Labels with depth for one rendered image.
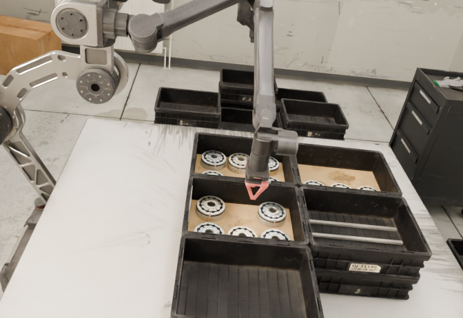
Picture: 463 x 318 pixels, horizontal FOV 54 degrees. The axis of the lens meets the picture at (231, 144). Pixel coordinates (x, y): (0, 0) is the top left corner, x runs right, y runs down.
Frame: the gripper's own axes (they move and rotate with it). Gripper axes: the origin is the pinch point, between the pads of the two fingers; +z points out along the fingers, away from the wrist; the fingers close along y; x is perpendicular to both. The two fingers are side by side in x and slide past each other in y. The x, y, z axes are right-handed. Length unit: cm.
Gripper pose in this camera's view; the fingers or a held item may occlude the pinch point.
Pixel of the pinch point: (253, 191)
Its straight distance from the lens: 138.7
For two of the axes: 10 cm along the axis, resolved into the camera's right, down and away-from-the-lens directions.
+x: -9.9, -1.2, -0.6
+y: 0.1, -5.2, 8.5
